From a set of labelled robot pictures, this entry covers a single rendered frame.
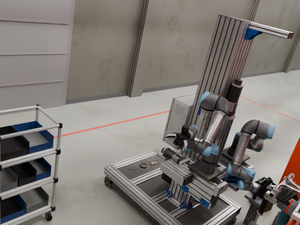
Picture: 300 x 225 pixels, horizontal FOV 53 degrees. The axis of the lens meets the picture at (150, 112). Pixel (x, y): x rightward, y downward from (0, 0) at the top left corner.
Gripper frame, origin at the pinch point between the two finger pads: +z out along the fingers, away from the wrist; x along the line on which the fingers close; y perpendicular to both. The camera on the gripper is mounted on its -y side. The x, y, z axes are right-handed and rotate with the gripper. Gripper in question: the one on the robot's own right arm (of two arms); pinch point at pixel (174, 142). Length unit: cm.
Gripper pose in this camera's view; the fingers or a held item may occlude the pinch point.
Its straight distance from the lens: 199.3
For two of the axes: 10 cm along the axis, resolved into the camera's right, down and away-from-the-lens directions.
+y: -3.1, 8.4, 4.4
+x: -8.1, -4.8, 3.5
